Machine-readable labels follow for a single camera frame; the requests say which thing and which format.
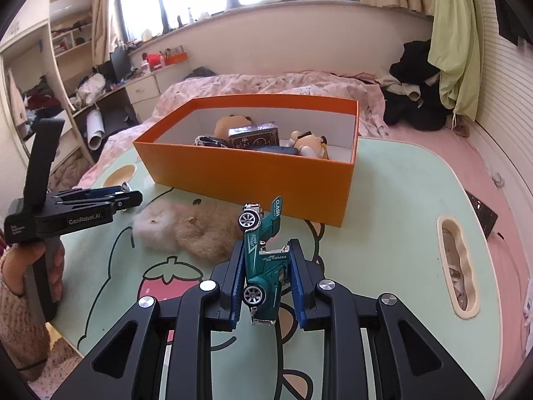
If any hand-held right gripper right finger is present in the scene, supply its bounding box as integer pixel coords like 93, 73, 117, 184
287, 237, 486, 400

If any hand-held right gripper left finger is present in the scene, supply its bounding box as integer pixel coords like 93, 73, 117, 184
50, 239, 246, 400

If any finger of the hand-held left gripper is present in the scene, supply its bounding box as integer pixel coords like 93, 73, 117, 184
82, 191, 145, 214
55, 182, 131, 202

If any green toy car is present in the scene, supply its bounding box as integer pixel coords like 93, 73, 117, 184
237, 195, 292, 326

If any white fluffy scrunchie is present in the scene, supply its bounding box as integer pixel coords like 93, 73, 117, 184
132, 201, 184, 254

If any orange cardboard box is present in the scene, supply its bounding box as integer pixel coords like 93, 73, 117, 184
133, 95, 359, 228

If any tan bear plush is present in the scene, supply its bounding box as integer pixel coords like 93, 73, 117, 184
214, 115, 253, 147

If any person's left hand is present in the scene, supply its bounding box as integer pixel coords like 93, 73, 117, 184
0, 241, 66, 305

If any tan fluffy scrunchie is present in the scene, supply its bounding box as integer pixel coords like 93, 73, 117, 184
174, 203, 246, 260

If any white paper roll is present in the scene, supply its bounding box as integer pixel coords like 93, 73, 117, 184
86, 110, 105, 150

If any black shiny object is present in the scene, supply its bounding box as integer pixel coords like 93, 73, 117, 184
194, 134, 228, 149

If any white clothes pile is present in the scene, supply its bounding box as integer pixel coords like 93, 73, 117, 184
77, 74, 107, 107

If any white drawer cabinet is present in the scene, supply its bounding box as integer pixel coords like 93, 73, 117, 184
125, 75, 161, 106

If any pink floral quilt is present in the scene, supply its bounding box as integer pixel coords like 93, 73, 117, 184
77, 71, 390, 188

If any black monitor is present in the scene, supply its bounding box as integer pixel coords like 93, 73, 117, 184
109, 46, 132, 85

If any dark blue object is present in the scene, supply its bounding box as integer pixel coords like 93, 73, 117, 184
253, 144, 299, 156

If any white and brown plush toy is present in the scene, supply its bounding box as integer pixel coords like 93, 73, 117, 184
286, 130, 330, 160

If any brown printed pack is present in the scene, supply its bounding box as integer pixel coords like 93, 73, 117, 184
228, 122, 280, 151

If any grey cloth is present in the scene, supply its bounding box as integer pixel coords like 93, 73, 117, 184
185, 67, 218, 81

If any cream bookshelf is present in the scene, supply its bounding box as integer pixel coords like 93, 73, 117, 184
0, 0, 99, 167

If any black flat object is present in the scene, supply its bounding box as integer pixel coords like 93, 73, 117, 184
464, 189, 499, 238

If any black clothes pile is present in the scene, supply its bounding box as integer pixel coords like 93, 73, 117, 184
383, 41, 449, 132

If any white slatted panel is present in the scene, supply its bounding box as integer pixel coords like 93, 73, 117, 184
470, 0, 533, 201

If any light green cloth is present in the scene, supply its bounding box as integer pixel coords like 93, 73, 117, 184
429, 0, 482, 122

